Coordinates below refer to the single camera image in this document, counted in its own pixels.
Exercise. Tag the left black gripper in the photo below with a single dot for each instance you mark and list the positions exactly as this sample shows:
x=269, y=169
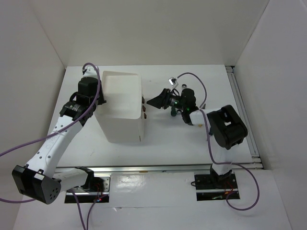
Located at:
x=102, y=100

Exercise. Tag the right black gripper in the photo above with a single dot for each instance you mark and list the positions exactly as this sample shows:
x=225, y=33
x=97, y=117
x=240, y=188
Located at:
x=161, y=100

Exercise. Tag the white drawer cabinet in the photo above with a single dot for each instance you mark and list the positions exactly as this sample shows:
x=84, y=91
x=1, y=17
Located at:
x=121, y=117

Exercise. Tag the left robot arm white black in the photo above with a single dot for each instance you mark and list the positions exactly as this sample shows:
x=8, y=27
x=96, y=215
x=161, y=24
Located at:
x=37, y=179

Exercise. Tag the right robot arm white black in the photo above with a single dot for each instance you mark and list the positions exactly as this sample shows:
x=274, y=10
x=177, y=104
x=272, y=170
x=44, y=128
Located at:
x=224, y=129

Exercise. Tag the small green stubby screwdriver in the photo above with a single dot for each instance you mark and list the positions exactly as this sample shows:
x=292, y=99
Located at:
x=173, y=112

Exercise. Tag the large ratchet wrench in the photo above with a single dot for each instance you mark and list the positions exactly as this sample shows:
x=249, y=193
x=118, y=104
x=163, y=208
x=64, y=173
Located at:
x=183, y=86

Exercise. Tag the aluminium front rail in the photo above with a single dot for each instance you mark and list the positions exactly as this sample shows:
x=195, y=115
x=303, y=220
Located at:
x=150, y=169

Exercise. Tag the aluminium side rail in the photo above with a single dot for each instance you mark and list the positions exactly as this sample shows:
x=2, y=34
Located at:
x=256, y=160

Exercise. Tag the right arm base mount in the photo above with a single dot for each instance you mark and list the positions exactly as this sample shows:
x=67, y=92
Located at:
x=209, y=188

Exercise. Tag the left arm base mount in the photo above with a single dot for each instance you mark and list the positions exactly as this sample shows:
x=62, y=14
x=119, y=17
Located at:
x=98, y=191

